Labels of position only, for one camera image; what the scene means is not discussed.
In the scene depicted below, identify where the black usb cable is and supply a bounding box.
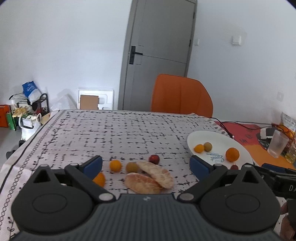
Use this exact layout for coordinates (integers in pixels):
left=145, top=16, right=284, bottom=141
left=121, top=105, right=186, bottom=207
left=209, top=117, right=273, bottom=140

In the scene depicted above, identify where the green brown kiwi fruit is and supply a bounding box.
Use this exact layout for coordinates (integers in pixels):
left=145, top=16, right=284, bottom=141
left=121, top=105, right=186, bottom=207
left=125, top=162, right=139, bottom=173

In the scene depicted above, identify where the yellow oil bottle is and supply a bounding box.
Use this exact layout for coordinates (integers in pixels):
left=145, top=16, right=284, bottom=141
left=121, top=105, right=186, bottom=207
left=285, top=139, right=296, bottom=164

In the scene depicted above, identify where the small tangerine on plate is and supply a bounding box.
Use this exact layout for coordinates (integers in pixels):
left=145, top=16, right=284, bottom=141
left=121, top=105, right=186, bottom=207
left=194, top=144, right=204, bottom=153

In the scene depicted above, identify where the white round plate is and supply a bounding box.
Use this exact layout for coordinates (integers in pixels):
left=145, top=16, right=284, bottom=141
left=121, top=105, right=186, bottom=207
left=187, top=131, right=253, bottom=169

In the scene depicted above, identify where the peeled pomelo segment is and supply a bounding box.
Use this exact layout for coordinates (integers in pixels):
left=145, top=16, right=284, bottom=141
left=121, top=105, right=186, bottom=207
left=125, top=173, right=163, bottom=194
left=137, top=161, right=174, bottom=189

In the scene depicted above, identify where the grey door with handle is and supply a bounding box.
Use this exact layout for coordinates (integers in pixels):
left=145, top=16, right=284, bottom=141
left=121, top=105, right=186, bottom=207
left=118, top=1, right=198, bottom=111

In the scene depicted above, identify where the orange chair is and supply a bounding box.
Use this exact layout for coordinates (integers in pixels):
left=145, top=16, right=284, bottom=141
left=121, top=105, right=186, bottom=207
left=151, top=74, right=213, bottom=118

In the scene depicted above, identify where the green fruit on plate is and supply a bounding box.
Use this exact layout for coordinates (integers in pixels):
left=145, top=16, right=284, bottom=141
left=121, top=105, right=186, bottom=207
left=203, top=142, right=213, bottom=152

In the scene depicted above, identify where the red orange printed mat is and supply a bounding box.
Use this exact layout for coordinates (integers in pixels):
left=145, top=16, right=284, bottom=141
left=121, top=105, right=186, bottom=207
left=224, top=123, right=295, bottom=170

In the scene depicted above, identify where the white bag on floor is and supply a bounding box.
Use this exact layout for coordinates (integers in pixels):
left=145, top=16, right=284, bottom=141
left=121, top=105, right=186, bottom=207
left=18, top=114, right=42, bottom=141

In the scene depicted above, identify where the red lychee fruit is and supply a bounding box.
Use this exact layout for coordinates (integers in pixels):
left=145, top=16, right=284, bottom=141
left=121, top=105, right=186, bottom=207
left=149, top=155, right=160, bottom=165

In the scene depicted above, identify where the orange box on floor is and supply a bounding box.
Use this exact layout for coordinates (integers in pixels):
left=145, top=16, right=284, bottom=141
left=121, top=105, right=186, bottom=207
left=0, top=104, right=10, bottom=128

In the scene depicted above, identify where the large orange on plate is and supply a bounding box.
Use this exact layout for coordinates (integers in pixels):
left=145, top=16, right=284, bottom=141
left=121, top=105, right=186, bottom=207
left=225, top=148, right=240, bottom=162

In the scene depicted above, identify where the black wire rack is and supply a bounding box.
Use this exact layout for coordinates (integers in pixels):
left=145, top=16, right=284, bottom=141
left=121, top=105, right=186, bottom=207
left=16, top=93, right=50, bottom=116

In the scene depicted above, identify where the blue white plastic bag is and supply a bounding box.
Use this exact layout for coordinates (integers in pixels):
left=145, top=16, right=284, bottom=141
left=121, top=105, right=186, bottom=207
left=22, top=81, right=42, bottom=104

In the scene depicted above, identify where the small orange tangerine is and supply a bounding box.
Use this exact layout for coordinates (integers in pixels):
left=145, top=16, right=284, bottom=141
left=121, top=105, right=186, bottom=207
left=109, top=160, right=122, bottom=173

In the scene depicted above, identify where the white wall switch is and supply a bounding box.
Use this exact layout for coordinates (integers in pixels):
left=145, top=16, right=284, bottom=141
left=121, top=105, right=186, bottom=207
left=232, top=36, right=242, bottom=46

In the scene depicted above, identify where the clear plastic cup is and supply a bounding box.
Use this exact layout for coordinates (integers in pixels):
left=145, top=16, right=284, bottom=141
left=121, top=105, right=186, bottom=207
left=267, top=130, right=289, bottom=158

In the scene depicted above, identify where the person's right hand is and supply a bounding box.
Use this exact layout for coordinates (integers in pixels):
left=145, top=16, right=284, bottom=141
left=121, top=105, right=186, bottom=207
left=280, top=202, right=295, bottom=240

